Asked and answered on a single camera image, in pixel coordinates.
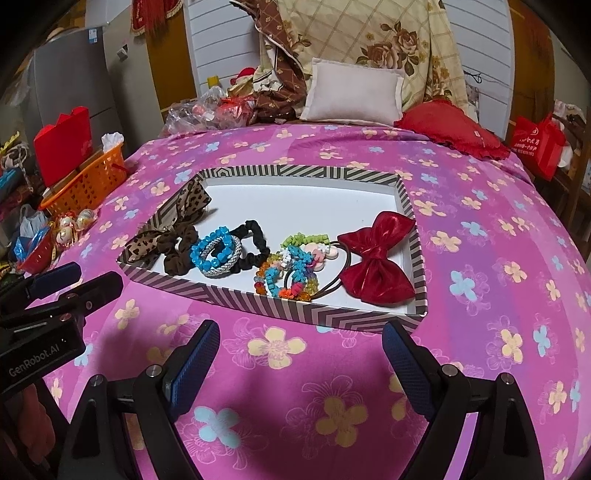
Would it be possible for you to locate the brown elastic hair tie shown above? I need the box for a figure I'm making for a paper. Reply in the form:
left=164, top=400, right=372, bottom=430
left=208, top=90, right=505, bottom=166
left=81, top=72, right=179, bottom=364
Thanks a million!
left=281, top=244, right=354, bottom=302

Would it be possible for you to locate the small white pillow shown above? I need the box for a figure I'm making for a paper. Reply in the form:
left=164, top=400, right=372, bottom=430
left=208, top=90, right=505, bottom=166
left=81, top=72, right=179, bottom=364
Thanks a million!
left=300, top=58, right=406, bottom=125

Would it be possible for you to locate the white plastic bag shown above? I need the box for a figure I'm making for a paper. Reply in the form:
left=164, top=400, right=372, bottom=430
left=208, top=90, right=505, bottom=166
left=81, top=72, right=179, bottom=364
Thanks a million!
left=18, top=203, right=49, bottom=236

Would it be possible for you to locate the clear plastic bag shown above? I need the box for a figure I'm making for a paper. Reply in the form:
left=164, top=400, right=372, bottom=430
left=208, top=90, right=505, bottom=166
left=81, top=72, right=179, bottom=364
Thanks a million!
left=164, top=90, right=241, bottom=137

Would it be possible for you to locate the blue spiral hair tie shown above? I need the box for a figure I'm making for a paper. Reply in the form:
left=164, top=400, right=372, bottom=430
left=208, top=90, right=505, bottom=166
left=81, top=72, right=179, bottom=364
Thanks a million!
left=190, top=225, right=234, bottom=273

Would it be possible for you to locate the brown patterned quilt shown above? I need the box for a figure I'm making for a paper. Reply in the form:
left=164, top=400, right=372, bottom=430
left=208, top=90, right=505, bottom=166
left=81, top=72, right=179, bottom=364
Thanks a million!
left=231, top=0, right=315, bottom=125

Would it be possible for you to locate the leopard bow brown scrunchie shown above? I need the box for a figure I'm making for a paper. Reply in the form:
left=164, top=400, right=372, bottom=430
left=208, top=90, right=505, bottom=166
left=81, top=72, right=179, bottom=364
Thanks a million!
left=127, top=178, right=213, bottom=277

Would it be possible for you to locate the silver hair tie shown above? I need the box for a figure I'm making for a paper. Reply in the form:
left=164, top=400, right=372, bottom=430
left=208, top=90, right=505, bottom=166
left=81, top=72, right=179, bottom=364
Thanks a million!
left=199, top=235, right=243, bottom=278

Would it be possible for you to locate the orange plastic basket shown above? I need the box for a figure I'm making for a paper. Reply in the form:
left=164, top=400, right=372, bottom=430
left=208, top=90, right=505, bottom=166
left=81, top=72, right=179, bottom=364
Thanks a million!
left=39, top=142, right=127, bottom=217

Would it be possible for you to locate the grey refrigerator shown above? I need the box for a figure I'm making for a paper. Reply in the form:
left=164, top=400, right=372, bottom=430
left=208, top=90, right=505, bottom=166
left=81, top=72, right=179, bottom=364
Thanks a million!
left=18, top=25, right=130, bottom=153

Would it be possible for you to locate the red bow hair clip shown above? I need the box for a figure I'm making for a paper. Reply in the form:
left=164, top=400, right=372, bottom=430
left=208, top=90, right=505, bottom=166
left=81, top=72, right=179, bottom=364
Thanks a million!
left=337, top=211, right=416, bottom=305

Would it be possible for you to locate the pink floral bed sheet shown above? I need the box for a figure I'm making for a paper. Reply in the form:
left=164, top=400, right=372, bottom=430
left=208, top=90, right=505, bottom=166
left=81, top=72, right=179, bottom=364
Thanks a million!
left=34, top=124, right=591, bottom=480

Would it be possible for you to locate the person's left hand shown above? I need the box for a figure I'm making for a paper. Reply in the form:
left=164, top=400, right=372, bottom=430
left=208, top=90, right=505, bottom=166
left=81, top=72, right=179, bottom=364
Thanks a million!
left=18, top=382, right=52, bottom=464

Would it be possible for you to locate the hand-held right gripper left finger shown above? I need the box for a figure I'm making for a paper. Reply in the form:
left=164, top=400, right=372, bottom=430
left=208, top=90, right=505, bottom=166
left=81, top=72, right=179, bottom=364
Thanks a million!
left=55, top=319, right=221, bottom=480

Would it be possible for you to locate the red basket with blue foil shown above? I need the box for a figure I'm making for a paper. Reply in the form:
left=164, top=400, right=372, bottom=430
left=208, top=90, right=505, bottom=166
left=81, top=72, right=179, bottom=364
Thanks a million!
left=11, top=226, right=56, bottom=275

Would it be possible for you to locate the green bead bracelet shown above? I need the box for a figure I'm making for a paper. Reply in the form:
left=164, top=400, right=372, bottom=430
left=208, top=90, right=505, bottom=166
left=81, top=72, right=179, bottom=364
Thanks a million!
left=281, top=233, right=315, bottom=252

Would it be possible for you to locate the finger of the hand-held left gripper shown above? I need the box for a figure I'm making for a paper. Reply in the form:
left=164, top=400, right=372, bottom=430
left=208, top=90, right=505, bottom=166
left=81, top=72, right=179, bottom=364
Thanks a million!
left=60, top=271, right=124, bottom=326
left=25, top=262, right=83, bottom=298

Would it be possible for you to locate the red paper gift bag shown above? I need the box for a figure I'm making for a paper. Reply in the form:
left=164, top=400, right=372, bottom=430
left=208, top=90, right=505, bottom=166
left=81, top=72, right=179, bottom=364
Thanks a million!
left=34, top=107, right=93, bottom=188

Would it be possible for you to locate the red white plush toy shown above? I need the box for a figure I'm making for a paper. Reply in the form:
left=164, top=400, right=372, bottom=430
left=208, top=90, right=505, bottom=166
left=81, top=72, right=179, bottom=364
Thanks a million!
left=231, top=67, right=257, bottom=93

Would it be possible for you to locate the brown cardboard box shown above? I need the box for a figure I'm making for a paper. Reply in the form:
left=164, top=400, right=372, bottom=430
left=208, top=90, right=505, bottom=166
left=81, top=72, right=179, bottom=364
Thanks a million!
left=76, top=152, right=105, bottom=174

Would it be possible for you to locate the red ruffled pillow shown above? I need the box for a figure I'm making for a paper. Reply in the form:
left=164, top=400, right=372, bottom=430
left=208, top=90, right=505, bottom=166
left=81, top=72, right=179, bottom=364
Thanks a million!
left=394, top=99, right=511, bottom=161

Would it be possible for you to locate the cream floral quilt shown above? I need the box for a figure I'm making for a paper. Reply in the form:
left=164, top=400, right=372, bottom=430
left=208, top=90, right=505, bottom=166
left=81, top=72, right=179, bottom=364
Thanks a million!
left=277, top=0, right=476, bottom=121

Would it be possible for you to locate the red hanging decoration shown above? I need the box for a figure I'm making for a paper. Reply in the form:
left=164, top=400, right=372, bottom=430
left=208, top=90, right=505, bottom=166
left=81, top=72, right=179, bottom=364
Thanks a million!
left=130, top=0, right=185, bottom=35

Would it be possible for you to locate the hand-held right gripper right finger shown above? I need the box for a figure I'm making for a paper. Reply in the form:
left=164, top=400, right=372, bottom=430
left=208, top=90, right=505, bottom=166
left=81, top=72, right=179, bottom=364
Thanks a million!
left=382, top=320, right=546, bottom=480

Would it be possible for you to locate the red shopping bag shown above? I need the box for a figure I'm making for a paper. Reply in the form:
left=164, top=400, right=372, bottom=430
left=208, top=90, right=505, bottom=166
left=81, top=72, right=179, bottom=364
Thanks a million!
left=512, top=113, right=568, bottom=182

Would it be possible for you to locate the turquoise bead bracelet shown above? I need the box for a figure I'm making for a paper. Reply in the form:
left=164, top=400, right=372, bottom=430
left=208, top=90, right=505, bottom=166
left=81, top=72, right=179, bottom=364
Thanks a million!
left=265, top=247, right=311, bottom=297

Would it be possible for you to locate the striped cardboard box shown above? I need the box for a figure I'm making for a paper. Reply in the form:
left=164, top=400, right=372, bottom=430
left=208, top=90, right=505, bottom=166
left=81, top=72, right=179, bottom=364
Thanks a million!
left=116, top=164, right=429, bottom=334

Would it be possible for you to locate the multicoloured bead bracelet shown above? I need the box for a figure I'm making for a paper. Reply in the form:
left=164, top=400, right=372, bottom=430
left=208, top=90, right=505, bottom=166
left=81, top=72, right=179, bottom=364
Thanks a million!
left=253, top=258, right=320, bottom=302

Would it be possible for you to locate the black scrunchie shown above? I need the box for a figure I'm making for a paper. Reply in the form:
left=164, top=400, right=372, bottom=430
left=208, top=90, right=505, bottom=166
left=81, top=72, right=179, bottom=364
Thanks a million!
left=228, top=220, right=271, bottom=273

